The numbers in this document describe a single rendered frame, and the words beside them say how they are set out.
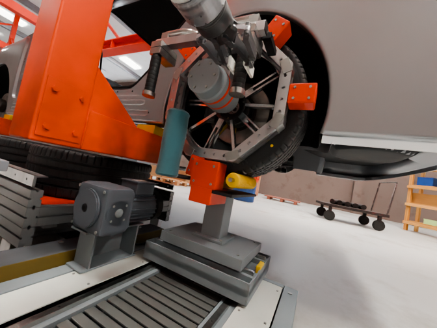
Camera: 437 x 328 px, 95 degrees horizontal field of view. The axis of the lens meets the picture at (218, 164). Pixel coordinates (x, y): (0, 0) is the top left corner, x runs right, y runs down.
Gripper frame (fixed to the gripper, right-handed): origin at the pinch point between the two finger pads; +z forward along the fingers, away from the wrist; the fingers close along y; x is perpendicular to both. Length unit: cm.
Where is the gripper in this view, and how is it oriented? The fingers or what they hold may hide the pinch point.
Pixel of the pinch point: (241, 68)
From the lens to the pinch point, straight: 62.8
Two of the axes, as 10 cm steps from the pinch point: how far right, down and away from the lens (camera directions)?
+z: 4.3, 1.4, 8.9
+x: 1.9, -9.8, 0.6
